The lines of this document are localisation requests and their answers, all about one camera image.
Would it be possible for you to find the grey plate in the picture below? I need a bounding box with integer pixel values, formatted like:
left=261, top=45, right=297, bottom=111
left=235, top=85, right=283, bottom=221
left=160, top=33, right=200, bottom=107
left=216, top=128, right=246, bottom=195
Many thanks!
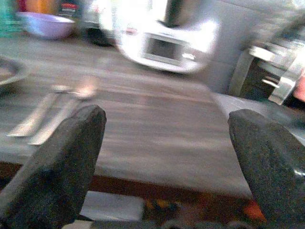
left=0, top=56, right=27, bottom=86

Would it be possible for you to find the teal container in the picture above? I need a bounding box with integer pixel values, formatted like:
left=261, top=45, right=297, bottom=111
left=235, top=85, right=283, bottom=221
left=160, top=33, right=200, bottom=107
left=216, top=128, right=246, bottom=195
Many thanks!
left=0, top=0, right=22, bottom=36

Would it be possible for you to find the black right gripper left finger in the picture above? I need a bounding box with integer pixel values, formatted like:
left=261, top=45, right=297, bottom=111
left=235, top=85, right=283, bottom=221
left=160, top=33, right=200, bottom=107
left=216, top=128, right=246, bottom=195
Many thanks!
left=0, top=104, right=107, bottom=229

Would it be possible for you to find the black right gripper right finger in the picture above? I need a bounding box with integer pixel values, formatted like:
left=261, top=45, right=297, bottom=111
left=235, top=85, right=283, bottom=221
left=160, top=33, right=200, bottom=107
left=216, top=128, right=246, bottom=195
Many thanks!
left=228, top=109, right=305, bottom=227

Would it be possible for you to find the white kitchen appliance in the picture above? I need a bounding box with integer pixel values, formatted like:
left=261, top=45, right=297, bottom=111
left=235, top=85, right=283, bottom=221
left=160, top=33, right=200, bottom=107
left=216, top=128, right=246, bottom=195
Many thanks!
left=99, top=0, right=221, bottom=74

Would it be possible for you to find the orange container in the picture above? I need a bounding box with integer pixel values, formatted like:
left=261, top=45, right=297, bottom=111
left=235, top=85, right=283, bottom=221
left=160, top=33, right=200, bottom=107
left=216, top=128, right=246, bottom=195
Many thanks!
left=35, top=0, right=60, bottom=15

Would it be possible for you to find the lilac plastic bowl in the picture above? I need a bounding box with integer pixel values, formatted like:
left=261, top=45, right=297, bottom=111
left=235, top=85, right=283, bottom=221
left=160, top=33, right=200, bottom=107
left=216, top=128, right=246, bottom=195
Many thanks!
left=18, top=11, right=76, bottom=40

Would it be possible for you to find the silver spoon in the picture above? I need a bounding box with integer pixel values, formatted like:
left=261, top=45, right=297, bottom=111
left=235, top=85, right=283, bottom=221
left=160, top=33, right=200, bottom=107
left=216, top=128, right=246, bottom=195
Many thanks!
left=28, top=80, right=98, bottom=146

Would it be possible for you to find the dark labelled jar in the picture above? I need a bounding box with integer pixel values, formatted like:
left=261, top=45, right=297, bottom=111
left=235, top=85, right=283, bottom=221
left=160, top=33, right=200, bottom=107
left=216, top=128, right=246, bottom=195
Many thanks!
left=58, top=0, right=84, bottom=24

